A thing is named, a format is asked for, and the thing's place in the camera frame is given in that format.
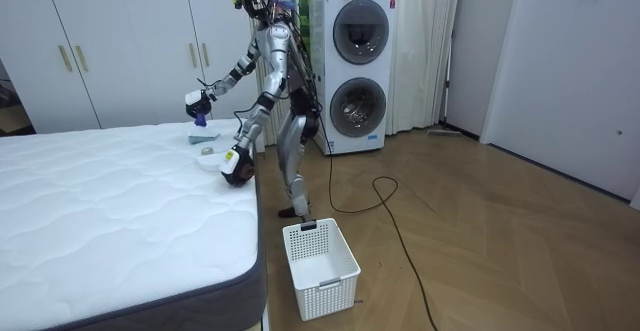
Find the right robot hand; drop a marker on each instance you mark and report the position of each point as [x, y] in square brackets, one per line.
[197, 103]

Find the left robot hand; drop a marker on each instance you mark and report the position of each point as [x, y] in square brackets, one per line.
[235, 168]

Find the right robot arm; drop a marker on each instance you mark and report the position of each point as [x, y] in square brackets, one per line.
[235, 76]

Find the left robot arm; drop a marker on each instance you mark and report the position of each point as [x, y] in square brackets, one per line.
[272, 83]

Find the small crumpled trash piece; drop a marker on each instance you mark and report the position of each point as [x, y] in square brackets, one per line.
[207, 150]

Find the robot legs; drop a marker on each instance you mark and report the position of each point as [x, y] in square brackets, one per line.
[290, 141]

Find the robot body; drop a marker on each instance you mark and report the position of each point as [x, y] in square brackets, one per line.
[277, 51]

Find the white quilted bed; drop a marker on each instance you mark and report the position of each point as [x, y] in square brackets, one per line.
[110, 211]

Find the white perforated plastic basket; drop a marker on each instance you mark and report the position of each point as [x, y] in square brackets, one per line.
[320, 271]

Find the white washing machine tower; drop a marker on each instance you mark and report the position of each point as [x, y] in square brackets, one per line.
[352, 71]

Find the flat mop with pole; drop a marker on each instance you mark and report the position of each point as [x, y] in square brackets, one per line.
[445, 132]

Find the white door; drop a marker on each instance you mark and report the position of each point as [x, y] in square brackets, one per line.
[565, 81]

